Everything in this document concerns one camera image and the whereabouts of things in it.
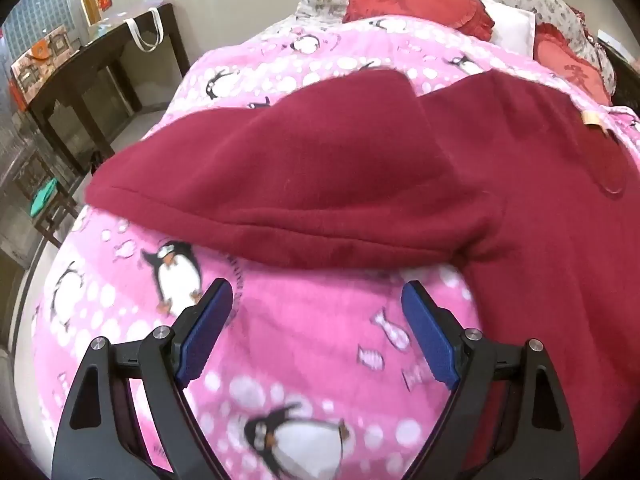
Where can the pink penguin printed blanket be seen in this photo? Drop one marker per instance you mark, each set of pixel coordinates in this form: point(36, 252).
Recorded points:
point(310, 335)

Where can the white pillow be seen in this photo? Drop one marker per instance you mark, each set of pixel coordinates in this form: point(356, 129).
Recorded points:
point(510, 22)

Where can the small red heart cushion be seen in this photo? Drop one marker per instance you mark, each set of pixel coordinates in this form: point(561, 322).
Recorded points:
point(575, 67)

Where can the glass block window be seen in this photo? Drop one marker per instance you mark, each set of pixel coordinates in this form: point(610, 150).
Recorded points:
point(45, 0)

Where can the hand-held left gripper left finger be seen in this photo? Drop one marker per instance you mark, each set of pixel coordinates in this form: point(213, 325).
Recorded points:
point(207, 330)

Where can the wooden stool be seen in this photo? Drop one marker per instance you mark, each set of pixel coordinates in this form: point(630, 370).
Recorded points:
point(57, 220)

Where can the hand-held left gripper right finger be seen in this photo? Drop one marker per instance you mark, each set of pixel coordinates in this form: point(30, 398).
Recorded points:
point(430, 335)

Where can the dark wooden table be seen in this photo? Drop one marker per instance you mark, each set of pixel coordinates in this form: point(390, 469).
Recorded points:
point(60, 90)

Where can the box of framed pictures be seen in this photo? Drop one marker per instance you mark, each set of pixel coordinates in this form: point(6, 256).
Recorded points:
point(57, 45)

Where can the white tote bag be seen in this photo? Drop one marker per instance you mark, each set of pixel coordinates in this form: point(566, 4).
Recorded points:
point(131, 35)

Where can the maroon fleece garment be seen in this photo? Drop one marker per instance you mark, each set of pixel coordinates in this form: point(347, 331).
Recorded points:
point(325, 185)

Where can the green cloth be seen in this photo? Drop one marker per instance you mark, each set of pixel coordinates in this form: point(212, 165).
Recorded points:
point(45, 197)

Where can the dark carved headboard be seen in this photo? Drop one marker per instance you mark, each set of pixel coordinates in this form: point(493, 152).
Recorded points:
point(625, 75)

